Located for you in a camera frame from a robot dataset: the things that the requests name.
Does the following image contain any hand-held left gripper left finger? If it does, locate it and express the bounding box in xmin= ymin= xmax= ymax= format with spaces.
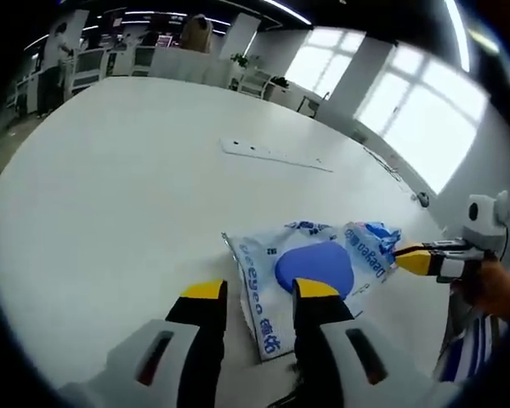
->
xmin=59 ymin=278 xmax=229 ymax=408

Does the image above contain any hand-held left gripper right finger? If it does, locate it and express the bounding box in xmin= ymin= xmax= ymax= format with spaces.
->
xmin=292 ymin=278 xmax=460 ymax=408

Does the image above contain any blue pink tissue pack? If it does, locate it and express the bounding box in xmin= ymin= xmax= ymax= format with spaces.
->
xmin=282 ymin=218 xmax=404 ymax=258

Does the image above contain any clear bag with blue print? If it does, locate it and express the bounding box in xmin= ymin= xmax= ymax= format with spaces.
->
xmin=221 ymin=229 xmax=399 ymax=366

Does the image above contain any person's right hand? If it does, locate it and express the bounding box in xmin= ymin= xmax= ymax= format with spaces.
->
xmin=452 ymin=257 xmax=510 ymax=320

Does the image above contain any large window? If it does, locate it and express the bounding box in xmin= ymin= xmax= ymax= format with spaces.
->
xmin=286 ymin=27 xmax=366 ymax=97
xmin=356 ymin=46 xmax=490 ymax=195

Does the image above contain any white table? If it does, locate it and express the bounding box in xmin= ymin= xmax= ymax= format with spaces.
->
xmin=0 ymin=75 xmax=464 ymax=408

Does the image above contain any white perforated strip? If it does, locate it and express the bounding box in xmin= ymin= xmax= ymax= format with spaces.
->
xmin=220 ymin=136 xmax=335 ymax=173

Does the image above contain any ceiling light strip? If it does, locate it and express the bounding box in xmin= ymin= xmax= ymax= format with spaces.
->
xmin=444 ymin=0 xmax=473 ymax=71

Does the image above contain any white mesh office chair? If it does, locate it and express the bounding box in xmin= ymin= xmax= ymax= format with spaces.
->
xmin=237 ymin=70 xmax=269 ymax=97
xmin=74 ymin=46 xmax=110 ymax=93

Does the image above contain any white desk partition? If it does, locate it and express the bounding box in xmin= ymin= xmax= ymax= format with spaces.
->
xmin=150 ymin=44 xmax=233 ymax=88

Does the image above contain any thin black cable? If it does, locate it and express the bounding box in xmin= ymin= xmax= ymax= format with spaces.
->
xmin=363 ymin=148 xmax=413 ymax=192

